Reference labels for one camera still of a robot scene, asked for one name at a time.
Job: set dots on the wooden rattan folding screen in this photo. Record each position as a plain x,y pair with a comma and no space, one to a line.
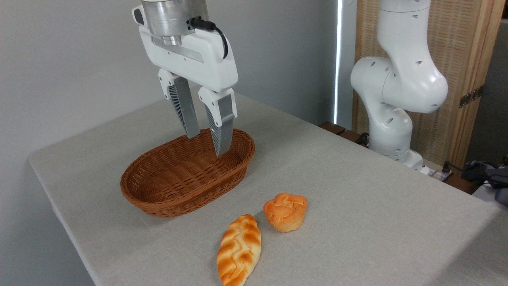
460,39

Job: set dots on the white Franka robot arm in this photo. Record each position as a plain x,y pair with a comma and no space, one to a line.
412,79

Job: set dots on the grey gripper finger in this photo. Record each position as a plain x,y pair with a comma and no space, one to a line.
184,103
223,115

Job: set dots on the bright vertical light strip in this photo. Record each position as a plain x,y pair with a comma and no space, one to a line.
338,59

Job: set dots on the silver metal wrist flange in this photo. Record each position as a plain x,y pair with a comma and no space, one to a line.
166,16

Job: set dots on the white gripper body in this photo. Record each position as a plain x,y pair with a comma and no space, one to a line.
190,59

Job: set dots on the dark grey device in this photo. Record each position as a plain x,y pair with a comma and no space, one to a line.
502,196

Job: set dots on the round orange bread bun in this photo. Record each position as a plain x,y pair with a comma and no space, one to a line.
285,212

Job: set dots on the brown wicker basket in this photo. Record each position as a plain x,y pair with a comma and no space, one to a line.
178,178

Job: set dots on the long braided bread loaf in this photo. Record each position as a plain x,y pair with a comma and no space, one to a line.
239,250

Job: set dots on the metal screen hinge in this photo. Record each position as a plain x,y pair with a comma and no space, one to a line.
471,96

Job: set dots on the grey tablecloth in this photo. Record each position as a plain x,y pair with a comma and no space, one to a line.
337,198

